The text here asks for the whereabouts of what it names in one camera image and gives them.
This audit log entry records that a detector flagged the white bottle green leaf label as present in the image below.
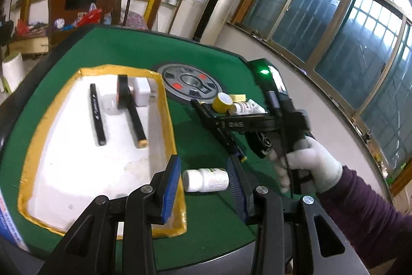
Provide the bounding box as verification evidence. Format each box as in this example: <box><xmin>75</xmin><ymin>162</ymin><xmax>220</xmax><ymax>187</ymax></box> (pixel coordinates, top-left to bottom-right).
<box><xmin>182</xmin><ymin>168</ymin><xmax>229</xmax><ymax>193</ymax></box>

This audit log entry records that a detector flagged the black marker pen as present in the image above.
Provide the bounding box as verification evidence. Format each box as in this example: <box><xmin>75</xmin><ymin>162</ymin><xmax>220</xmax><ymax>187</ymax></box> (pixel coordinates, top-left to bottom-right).
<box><xmin>89</xmin><ymin>83</ymin><xmax>106</xmax><ymax>146</ymax></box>

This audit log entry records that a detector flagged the black pen with gold cap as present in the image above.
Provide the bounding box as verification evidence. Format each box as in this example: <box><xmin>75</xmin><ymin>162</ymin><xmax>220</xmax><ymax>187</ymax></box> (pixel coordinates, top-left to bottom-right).
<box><xmin>126</xmin><ymin>87</ymin><xmax>149</xmax><ymax>148</ymax></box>

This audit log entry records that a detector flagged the purple sleeved right forearm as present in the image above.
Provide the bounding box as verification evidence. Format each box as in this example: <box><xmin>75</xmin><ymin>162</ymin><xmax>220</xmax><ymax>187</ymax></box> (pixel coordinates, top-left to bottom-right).
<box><xmin>318</xmin><ymin>166</ymin><xmax>411</xmax><ymax>274</ymax></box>

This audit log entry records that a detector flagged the white gloved right hand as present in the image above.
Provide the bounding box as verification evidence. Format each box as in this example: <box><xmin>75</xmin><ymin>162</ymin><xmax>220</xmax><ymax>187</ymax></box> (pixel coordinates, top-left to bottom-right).
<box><xmin>268</xmin><ymin>136</ymin><xmax>343</xmax><ymax>193</ymax></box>

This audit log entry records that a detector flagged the white bottle with red label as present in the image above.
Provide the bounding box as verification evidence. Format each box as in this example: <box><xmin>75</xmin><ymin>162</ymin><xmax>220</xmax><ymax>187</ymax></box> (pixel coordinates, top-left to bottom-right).
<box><xmin>228</xmin><ymin>99</ymin><xmax>266</xmax><ymax>116</ymax></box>

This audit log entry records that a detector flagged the cream rectangular box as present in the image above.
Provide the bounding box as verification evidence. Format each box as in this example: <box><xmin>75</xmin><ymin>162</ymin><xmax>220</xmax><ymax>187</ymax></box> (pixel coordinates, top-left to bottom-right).
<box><xmin>229</xmin><ymin>94</ymin><xmax>246</xmax><ymax>103</ymax></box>

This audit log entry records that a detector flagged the yellow tape roll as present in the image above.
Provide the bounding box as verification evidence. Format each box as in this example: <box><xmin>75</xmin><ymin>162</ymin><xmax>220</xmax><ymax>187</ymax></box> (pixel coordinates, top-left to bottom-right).
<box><xmin>212</xmin><ymin>92</ymin><xmax>233</xmax><ymax>114</ymax></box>

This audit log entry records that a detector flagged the gold-edged white tray box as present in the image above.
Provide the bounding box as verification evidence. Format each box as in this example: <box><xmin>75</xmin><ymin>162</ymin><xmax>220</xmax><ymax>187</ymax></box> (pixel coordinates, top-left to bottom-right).
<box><xmin>18</xmin><ymin>65</ymin><xmax>176</xmax><ymax>235</ymax></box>

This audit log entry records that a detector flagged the round grey table centre console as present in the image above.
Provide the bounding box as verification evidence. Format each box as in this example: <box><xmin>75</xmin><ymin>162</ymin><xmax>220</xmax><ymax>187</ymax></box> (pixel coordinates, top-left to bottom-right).
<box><xmin>151</xmin><ymin>62</ymin><xmax>226</xmax><ymax>106</ymax></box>

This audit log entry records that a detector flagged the white charger block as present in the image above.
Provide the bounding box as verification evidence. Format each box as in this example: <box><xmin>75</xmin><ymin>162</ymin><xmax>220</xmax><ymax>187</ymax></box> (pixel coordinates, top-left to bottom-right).
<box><xmin>128</xmin><ymin>77</ymin><xmax>158</xmax><ymax>107</ymax></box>

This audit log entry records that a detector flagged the green felt mahjong table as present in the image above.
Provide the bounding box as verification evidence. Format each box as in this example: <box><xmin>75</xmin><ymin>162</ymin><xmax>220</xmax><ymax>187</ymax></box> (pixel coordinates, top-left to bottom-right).
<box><xmin>0</xmin><ymin>24</ymin><xmax>392</xmax><ymax>272</ymax></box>

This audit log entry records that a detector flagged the wood-framed window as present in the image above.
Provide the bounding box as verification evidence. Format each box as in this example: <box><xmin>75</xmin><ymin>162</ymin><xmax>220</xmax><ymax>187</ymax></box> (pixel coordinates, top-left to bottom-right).
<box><xmin>231</xmin><ymin>0</ymin><xmax>411</xmax><ymax>195</ymax></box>

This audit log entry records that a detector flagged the silver tower air conditioner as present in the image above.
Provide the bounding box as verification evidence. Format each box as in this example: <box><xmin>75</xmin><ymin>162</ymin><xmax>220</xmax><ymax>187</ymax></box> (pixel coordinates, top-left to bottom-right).
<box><xmin>192</xmin><ymin>0</ymin><xmax>235</xmax><ymax>45</ymax></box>

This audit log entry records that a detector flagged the red plastic bag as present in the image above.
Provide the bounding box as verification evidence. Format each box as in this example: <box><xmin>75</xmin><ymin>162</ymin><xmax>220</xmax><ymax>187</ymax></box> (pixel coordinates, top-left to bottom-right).
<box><xmin>76</xmin><ymin>8</ymin><xmax>102</xmax><ymax>27</ymax></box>

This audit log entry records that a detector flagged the brown tv cabinet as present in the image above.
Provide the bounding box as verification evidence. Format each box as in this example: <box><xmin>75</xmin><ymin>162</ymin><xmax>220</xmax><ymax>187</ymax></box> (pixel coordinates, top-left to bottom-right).
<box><xmin>48</xmin><ymin>0</ymin><xmax>105</xmax><ymax>47</ymax></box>

